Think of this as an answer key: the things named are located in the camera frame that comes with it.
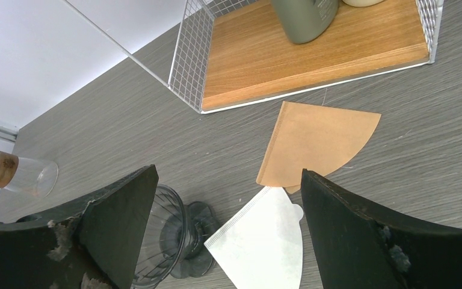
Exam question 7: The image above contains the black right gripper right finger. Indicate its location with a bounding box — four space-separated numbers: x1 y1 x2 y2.
301 169 462 288

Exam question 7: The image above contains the white paper coffee filter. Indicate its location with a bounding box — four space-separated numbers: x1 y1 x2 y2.
205 187 304 288

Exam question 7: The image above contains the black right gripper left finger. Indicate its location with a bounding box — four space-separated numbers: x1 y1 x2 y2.
0 165 159 288

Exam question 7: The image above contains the upright dark glass dripper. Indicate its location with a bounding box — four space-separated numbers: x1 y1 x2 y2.
131 184 220 288

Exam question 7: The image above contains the cream printed cup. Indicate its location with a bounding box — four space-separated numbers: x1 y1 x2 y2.
342 0 384 7

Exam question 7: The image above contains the brown paper coffee filter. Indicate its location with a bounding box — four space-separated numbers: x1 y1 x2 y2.
256 101 381 194

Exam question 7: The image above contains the white wire wooden shelf rack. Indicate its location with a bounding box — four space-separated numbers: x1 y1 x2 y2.
167 1 443 114

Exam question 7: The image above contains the grey green bottle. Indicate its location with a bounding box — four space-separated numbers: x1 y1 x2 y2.
271 0 339 45

